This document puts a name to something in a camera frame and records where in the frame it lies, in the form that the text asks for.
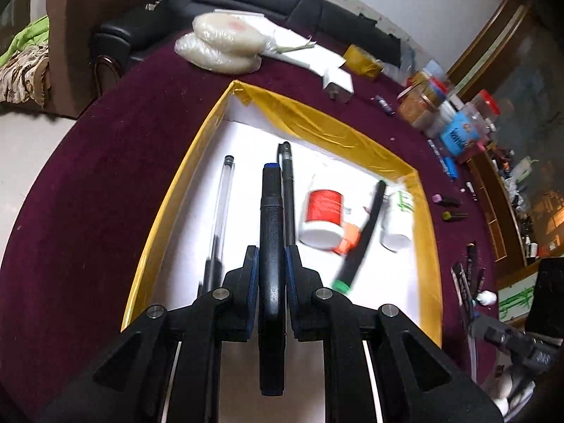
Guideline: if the gold tape roll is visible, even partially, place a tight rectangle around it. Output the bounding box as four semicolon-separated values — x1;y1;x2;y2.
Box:
343;45;385;81

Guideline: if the blue-capped black marker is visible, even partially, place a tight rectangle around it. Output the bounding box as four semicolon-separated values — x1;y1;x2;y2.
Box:
258;162;288;398

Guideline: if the black pen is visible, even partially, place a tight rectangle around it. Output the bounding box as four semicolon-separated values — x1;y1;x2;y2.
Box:
276;141;297;247

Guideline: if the wooden brick-pattern counter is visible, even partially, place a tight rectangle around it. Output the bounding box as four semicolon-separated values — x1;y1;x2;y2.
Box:
467;141;564;269

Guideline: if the small blue-capped tube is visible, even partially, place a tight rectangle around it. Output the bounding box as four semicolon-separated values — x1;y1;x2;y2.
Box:
374;94;396;116

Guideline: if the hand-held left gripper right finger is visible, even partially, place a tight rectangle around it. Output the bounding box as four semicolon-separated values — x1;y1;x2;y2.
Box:
284;245;505;423

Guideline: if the white green-label bottle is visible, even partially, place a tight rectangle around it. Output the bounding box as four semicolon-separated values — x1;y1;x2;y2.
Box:
380;189;416;253

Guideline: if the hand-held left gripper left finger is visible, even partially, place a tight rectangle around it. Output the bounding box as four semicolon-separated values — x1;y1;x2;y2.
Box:
39;245;260;423

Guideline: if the gold-taped white box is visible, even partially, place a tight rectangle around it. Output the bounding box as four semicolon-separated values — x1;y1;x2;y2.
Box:
121;79;443;349

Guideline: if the white power adapter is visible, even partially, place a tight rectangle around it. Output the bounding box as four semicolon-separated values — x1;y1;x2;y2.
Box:
321;68;354;103

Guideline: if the brown armchair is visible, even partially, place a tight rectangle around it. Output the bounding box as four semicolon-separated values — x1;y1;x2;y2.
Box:
44;0;177;119

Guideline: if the clear plastic jar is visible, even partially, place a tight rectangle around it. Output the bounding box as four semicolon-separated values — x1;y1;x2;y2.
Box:
397;84;437;132

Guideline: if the green-capped black marker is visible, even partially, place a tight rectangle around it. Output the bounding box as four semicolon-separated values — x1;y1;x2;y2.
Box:
330;180;388;294

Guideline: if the bamboo wall painting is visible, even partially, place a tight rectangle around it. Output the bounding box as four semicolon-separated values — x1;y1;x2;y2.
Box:
498;286;536;323

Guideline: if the red-lid clear jar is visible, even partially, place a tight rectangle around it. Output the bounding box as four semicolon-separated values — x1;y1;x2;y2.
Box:
467;89;502;122

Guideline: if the wooden door frame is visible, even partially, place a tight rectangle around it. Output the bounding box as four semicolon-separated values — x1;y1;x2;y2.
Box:
447;0;532;93

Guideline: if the green blanket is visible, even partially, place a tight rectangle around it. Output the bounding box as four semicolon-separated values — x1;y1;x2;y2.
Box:
0;14;50;68

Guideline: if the white labelled jar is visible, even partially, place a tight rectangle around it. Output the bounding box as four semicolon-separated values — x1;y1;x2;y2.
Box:
425;101;459;139

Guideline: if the cartoon-label jar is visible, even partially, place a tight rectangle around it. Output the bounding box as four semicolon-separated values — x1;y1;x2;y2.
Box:
441;110;485;164

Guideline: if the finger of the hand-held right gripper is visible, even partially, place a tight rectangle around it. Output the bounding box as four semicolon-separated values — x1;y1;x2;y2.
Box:
471;317;557;376

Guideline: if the white bottle orange cap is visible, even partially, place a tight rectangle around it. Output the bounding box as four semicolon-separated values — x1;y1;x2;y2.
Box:
332;205;372;256

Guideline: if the patterned blanket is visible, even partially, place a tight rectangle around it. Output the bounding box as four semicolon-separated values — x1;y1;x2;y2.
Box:
0;46;53;107

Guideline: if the jar with red blue lid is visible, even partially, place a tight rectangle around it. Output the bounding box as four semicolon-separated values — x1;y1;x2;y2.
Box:
418;68;449;102

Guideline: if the small white red-label bottle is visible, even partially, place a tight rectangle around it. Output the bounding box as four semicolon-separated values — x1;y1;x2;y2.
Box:
298;174;347;250

